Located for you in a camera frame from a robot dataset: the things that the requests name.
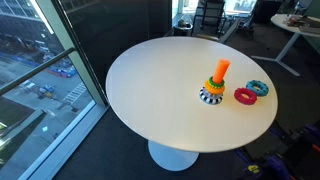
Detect round white table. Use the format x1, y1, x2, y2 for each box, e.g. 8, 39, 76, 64
106, 36, 278, 153

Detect orange stacking peg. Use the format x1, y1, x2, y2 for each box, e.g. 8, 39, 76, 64
212, 59, 230, 84

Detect blue dotted toy ring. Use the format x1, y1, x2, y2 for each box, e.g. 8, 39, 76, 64
245, 79, 270, 98

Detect metal window handrail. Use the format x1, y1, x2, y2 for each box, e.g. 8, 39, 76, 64
0, 47, 76, 96

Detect black white striped base ring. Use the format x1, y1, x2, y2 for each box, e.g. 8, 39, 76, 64
198, 86, 224, 106

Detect white table pedestal base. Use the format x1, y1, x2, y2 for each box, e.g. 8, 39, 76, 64
148, 141, 199, 171

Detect yellow-orange toy ring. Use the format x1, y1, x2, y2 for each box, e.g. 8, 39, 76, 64
204, 80, 226, 96

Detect pink toy ring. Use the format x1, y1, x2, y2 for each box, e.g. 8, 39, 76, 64
233, 87, 258, 106

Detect black metal rack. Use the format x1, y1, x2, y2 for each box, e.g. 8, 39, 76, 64
191, 0, 225, 37

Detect green toy ring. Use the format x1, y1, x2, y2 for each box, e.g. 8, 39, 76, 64
208, 76, 226, 89

